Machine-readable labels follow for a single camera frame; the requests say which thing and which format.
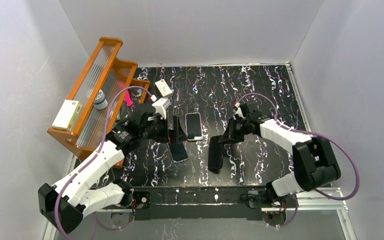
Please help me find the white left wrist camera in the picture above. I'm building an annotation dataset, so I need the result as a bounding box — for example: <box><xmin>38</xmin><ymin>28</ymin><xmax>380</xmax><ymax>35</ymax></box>
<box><xmin>152</xmin><ymin>97</ymin><xmax>171</xmax><ymax>119</ymax></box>

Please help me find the orange wooden shelf rack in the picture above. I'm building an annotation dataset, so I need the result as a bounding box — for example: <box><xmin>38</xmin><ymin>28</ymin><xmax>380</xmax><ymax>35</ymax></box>
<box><xmin>47</xmin><ymin>37</ymin><xmax>151</xmax><ymax>161</ymax></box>

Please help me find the white and green box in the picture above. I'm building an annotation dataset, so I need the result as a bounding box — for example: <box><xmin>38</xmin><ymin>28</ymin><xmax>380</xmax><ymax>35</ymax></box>
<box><xmin>51</xmin><ymin>99</ymin><xmax>82</xmax><ymax>132</ymax></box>

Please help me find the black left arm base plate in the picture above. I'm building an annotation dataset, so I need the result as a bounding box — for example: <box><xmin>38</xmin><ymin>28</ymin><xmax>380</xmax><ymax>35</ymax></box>
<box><xmin>110</xmin><ymin>190</ymin><xmax>151</xmax><ymax>228</ymax></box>

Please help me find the white and blue tape roll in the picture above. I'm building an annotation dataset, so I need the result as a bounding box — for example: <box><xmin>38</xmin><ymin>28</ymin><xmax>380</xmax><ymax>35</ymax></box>
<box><xmin>93</xmin><ymin>89</ymin><xmax>108</xmax><ymax>110</ymax></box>

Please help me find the blue smartphone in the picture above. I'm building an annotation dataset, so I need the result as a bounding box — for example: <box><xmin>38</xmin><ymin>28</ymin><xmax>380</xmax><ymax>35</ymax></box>
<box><xmin>168</xmin><ymin>143</ymin><xmax>189</xmax><ymax>164</ymax></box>

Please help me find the small white carton box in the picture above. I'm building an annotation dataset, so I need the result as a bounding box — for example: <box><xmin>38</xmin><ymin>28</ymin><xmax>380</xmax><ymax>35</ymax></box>
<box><xmin>154</xmin><ymin>79</ymin><xmax>174</xmax><ymax>98</ymax></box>

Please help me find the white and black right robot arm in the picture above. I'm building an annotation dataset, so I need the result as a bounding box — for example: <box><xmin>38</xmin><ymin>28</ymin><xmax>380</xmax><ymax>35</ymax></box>
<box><xmin>210</xmin><ymin>103</ymin><xmax>341</xmax><ymax>201</ymax></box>

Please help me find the pink marker pen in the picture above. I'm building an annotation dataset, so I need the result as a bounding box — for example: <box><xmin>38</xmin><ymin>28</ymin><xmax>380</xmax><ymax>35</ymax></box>
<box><xmin>124</xmin><ymin>91</ymin><xmax>133</xmax><ymax>107</ymax></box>

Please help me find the black phone case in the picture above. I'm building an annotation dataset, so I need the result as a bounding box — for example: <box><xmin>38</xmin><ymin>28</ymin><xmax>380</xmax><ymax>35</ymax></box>
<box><xmin>207</xmin><ymin>135</ymin><xmax>224</xmax><ymax>173</ymax></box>

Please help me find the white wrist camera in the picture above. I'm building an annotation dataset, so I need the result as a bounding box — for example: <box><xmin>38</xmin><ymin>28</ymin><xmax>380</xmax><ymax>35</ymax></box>
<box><xmin>152</xmin><ymin>97</ymin><xmax>171</xmax><ymax>119</ymax></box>
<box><xmin>233</xmin><ymin>105</ymin><xmax>244</xmax><ymax>120</ymax></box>

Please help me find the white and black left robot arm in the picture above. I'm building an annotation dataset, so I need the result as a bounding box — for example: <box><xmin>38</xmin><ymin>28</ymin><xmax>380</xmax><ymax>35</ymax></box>
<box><xmin>38</xmin><ymin>102</ymin><xmax>187</xmax><ymax>236</ymax></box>

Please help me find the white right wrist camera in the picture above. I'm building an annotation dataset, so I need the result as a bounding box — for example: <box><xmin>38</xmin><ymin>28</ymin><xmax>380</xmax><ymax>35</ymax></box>
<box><xmin>233</xmin><ymin>105</ymin><xmax>244</xmax><ymax>120</ymax></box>

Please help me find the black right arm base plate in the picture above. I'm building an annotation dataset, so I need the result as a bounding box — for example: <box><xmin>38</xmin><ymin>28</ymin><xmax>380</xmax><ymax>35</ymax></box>
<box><xmin>240</xmin><ymin>190</ymin><xmax>299</xmax><ymax>229</ymax></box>

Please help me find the dark smartphone with light rim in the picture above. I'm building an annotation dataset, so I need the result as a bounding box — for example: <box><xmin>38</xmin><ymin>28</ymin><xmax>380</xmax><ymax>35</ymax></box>
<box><xmin>186</xmin><ymin>113</ymin><xmax>203</xmax><ymax>141</ymax></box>

